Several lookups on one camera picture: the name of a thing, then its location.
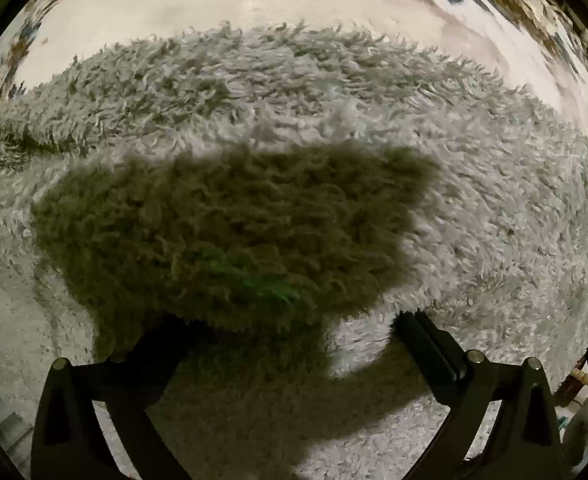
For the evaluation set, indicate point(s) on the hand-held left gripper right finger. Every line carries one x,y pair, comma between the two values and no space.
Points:
424,345

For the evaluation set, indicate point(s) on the white plastic bottle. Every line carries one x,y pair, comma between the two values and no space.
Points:
582,427

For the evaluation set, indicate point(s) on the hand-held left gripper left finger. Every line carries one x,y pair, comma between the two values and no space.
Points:
159,347

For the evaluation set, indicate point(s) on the white shaggy rug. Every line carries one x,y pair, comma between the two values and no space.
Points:
324,125

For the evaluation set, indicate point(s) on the floral printed pale bed sheet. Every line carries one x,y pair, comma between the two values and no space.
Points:
183,5

